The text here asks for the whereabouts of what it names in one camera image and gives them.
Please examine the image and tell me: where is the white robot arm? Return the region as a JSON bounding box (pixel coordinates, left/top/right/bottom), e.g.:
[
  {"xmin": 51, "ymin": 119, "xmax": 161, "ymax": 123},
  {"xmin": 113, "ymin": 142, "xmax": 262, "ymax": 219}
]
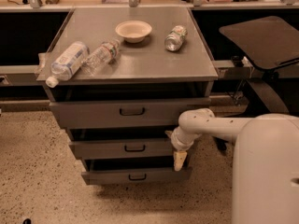
[{"xmin": 166, "ymin": 108, "xmax": 299, "ymax": 224}]

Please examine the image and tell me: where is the grey bottom drawer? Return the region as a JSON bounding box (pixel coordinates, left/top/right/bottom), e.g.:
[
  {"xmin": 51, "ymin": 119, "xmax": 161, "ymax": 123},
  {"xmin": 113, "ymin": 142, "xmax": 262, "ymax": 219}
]
[{"xmin": 81, "ymin": 167, "xmax": 192, "ymax": 185}]

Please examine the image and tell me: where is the grey drawer cabinet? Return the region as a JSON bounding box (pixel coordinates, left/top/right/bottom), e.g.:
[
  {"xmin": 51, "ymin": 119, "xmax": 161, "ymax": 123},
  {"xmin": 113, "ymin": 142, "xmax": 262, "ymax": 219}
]
[{"xmin": 36, "ymin": 6, "xmax": 219, "ymax": 133}]

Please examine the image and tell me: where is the grey drawer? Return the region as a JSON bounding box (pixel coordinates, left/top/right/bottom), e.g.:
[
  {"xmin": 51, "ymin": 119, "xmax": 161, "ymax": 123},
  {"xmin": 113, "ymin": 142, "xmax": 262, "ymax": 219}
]
[
  {"xmin": 81, "ymin": 167, "xmax": 192, "ymax": 185},
  {"xmin": 69, "ymin": 138, "xmax": 174, "ymax": 160},
  {"xmin": 50, "ymin": 98, "xmax": 210, "ymax": 129}
]

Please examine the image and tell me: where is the clear plastic water bottle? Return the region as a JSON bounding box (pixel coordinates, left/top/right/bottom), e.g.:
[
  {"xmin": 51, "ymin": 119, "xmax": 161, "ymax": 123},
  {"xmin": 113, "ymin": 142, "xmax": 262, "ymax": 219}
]
[{"xmin": 81, "ymin": 39, "xmax": 121, "ymax": 75}]

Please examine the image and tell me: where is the white labelled plastic bottle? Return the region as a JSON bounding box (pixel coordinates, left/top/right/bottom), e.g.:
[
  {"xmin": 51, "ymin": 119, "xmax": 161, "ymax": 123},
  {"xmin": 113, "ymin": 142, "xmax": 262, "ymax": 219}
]
[{"xmin": 46, "ymin": 41, "xmax": 89, "ymax": 88}]

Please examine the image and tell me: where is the crushed metal can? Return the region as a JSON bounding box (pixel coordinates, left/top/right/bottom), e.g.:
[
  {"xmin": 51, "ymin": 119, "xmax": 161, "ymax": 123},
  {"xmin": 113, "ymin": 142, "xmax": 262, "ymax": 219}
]
[{"xmin": 164, "ymin": 25, "xmax": 188, "ymax": 51}]

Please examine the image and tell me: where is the black office chair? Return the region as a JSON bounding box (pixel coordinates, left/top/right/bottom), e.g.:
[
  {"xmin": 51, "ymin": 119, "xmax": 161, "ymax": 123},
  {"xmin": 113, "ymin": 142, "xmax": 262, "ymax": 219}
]
[{"xmin": 205, "ymin": 15, "xmax": 299, "ymax": 151}]

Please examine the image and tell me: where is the white paper bowl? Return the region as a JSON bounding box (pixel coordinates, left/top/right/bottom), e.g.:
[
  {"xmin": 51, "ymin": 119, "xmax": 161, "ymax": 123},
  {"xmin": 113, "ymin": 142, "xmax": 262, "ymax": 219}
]
[{"xmin": 115, "ymin": 21, "xmax": 152, "ymax": 43}]

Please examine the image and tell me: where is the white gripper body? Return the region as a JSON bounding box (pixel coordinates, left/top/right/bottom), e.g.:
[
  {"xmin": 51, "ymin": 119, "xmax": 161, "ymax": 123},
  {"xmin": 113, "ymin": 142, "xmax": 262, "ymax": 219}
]
[{"xmin": 170, "ymin": 127, "xmax": 200, "ymax": 151}]

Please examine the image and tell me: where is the grey top drawer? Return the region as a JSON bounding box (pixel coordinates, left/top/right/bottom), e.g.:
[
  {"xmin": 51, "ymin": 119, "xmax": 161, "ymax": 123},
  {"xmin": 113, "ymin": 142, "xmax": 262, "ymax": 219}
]
[{"xmin": 50, "ymin": 98, "xmax": 210, "ymax": 129}]

